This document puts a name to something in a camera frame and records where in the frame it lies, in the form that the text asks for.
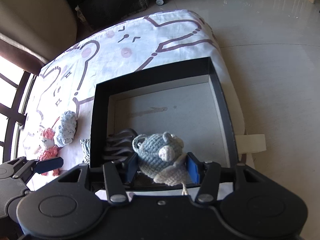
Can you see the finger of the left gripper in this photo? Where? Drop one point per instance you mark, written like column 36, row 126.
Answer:
column 27, row 168

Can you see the white crochet yarn bundle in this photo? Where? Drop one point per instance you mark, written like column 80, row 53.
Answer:
column 65, row 129

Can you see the cartoon bear bed sheet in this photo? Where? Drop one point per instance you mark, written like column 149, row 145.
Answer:
column 68, row 83

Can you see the grey blue crochet elephant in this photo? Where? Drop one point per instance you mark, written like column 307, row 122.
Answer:
column 161, row 158

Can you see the black window railing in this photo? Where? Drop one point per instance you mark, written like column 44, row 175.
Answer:
column 12, row 114

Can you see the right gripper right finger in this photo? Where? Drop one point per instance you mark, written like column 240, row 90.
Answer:
column 206, row 175

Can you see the pink crochet bunny doll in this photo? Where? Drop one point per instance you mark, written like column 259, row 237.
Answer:
column 48, row 147

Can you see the black cardboard box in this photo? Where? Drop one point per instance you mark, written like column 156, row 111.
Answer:
column 184, row 98

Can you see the brown curtain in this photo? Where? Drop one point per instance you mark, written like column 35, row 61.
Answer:
column 33, row 32

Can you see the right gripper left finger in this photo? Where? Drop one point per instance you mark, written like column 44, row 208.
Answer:
column 116, row 175

